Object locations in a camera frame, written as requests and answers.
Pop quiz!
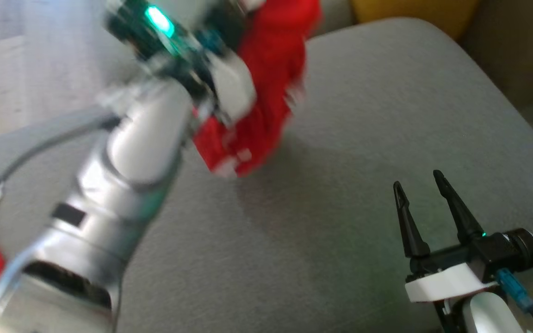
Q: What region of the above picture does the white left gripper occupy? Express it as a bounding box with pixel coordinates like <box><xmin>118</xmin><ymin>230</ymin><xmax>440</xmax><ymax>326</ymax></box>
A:
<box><xmin>210</xmin><ymin>49</ymin><xmax>258</xmax><ymax>125</ymax></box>

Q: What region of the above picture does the small grey sofa cushion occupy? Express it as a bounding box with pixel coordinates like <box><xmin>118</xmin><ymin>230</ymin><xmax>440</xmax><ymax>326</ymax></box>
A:
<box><xmin>310</xmin><ymin>0</ymin><xmax>356</xmax><ymax>37</ymax></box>

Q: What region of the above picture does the large grey sofa seat cushion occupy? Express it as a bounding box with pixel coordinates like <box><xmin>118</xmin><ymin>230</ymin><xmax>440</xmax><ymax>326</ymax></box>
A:
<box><xmin>0</xmin><ymin>18</ymin><xmax>533</xmax><ymax>333</ymax></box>

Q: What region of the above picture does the yellow cushion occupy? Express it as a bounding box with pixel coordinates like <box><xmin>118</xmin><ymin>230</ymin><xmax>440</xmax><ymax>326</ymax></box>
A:
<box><xmin>350</xmin><ymin>0</ymin><xmax>480</xmax><ymax>41</ymax></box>

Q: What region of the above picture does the blue-plug right arm cable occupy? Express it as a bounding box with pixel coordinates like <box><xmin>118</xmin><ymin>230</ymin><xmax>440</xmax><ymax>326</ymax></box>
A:
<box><xmin>496</xmin><ymin>268</ymin><xmax>533</xmax><ymax>333</ymax></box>

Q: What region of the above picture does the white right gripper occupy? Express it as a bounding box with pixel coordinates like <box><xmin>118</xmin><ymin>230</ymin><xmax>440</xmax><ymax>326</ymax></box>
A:
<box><xmin>393</xmin><ymin>170</ymin><xmax>499</xmax><ymax>304</ymax></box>

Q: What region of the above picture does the red white numbered jersey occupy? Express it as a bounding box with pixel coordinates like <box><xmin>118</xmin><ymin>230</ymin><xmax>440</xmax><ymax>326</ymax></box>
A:
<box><xmin>192</xmin><ymin>0</ymin><xmax>323</xmax><ymax>179</ymax></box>

